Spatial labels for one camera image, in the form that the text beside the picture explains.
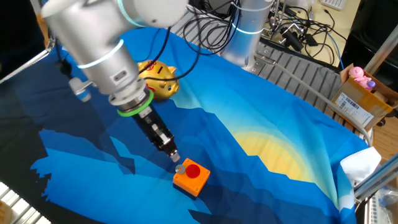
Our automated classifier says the black cable bundle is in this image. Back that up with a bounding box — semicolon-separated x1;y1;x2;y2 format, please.
183;0;243;57

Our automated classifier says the pink pig toy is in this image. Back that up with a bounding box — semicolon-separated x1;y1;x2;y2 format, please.
348;66;376;91

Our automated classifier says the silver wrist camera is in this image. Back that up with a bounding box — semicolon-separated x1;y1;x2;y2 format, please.
68;77;94;103

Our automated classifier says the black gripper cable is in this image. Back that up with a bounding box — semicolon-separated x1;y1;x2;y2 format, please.
136;26;201;82

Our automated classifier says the aluminium frame bar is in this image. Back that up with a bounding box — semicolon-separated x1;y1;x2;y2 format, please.
354;154;398;202

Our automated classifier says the cardboard box with shipping label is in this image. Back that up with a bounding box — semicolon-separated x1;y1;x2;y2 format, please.
325;63;398;133

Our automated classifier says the clear plastic bag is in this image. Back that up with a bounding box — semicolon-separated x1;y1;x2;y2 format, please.
371;185;398;224

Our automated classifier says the green ring adapter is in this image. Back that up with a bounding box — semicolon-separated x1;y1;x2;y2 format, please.
117;90;155;118

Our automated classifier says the white keyboard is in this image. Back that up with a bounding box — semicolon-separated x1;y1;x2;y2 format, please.
320;0;348;12

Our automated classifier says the golden piggy bank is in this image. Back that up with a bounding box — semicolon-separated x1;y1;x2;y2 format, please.
137;60;180;101

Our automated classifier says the blue landscape print cloth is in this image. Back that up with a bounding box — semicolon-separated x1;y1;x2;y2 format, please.
0;27;382;224

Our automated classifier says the round wooden disc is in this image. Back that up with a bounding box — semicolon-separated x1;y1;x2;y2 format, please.
0;200;14;224

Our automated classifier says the blue cable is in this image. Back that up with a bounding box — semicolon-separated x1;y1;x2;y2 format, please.
325;30;345;70

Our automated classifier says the black chair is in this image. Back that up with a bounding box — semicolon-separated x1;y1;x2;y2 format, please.
340;0;398;85

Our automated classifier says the aluminium frame post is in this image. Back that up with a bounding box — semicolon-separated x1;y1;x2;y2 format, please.
363;23;398;75

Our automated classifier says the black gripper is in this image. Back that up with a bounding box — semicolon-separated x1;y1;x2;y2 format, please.
133;105;182;164

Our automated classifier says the orange box with red button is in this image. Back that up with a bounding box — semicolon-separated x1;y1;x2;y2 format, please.
172;157;211;198

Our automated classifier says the black cable tangle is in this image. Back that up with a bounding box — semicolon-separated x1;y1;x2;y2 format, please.
264;0;348;68

